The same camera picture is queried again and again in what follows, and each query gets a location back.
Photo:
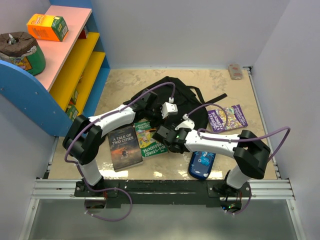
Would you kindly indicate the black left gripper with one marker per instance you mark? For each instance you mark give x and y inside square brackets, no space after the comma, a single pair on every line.
[159,109]

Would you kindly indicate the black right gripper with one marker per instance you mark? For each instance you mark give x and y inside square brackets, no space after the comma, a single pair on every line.
[173,128]

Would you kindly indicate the black student backpack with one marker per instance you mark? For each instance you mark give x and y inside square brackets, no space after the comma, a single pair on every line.
[186,97]

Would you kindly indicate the dark tale book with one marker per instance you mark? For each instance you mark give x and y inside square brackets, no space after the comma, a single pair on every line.
[124,148]

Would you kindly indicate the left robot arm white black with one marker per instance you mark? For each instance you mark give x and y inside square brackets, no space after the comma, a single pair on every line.
[83,140]

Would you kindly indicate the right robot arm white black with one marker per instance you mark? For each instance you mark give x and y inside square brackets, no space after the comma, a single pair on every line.
[250,153]

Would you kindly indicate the green treehouse book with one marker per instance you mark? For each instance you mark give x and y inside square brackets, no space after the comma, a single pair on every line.
[148,145]

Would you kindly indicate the blue shark pencil case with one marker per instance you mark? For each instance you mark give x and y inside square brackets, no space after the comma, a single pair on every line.
[201,163]

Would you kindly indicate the green box on shelf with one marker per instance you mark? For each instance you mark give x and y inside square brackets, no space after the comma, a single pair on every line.
[74,97]
[71,112]

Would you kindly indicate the beige pink eraser box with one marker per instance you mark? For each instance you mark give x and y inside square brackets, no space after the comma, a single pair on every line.
[235,71]

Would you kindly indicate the blue shelf unit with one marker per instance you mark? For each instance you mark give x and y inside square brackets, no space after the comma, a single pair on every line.
[37,104]

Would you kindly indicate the orange green crayon box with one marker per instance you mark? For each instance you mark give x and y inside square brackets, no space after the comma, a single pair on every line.
[47,27]

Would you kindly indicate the brown green toy stump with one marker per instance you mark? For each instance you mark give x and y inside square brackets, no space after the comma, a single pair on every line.
[22,50]

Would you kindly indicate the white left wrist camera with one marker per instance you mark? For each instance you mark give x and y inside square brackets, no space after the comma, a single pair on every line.
[170,108]

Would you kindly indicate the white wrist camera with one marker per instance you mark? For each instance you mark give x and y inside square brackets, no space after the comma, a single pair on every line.
[187,124]
[170,108]

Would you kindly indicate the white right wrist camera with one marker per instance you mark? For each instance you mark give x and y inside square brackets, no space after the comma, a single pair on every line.
[187,124]

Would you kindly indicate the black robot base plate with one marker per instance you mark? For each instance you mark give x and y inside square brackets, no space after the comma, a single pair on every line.
[163,192]

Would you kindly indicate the aluminium rail frame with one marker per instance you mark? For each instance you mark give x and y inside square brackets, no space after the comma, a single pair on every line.
[177,209]

